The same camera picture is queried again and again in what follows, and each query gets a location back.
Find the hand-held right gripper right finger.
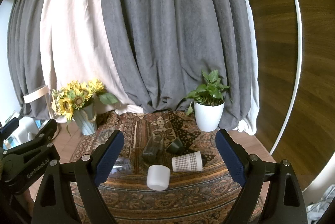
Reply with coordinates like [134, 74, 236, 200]
[215, 129, 308, 224]

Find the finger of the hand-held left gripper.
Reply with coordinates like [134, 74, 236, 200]
[0, 118, 20, 152]
[25, 119, 58, 147]

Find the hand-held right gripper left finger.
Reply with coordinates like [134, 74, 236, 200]
[31, 130, 125, 224]

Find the plain white cup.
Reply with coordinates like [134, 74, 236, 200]
[146, 165, 171, 191]

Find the clear glass cup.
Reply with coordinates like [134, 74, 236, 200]
[111, 157, 133, 175]

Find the checked paper cup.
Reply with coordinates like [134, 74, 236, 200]
[171, 151, 203, 173]

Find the small dark cup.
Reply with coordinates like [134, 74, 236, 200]
[165, 136, 184, 154]

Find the white plastic stool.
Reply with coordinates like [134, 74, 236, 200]
[10, 116, 40, 146]

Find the beige wooden chair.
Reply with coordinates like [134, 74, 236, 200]
[23, 85, 52, 120]

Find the grey-blue ribbed vase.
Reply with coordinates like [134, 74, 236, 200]
[73, 104, 97, 135]

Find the sunflower bouquet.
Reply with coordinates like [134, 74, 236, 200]
[51, 79, 119, 135]

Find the tall dark green glass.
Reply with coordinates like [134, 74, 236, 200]
[143, 135, 164, 163]

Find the white ribbed plant pot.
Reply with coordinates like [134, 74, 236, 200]
[194, 100, 225, 132]

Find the white sheer curtain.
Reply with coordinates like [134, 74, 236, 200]
[236, 0, 260, 135]

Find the patterned brown cloth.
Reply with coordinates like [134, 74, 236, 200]
[69, 111, 263, 224]

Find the narrow grey curtain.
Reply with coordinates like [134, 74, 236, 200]
[8, 0, 63, 121]

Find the green pothos plant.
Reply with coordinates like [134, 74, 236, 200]
[184, 70, 231, 116]

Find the beige curtain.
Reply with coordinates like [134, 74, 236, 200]
[40, 0, 144, 116]

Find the crumpled grey cloth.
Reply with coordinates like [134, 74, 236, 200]
[306, 182, 335, 224]

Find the white curved hoop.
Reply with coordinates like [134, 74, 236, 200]
[271, 0, 307, 156]

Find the wide grey curtain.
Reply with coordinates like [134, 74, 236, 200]
[99, 0, 253, 131]

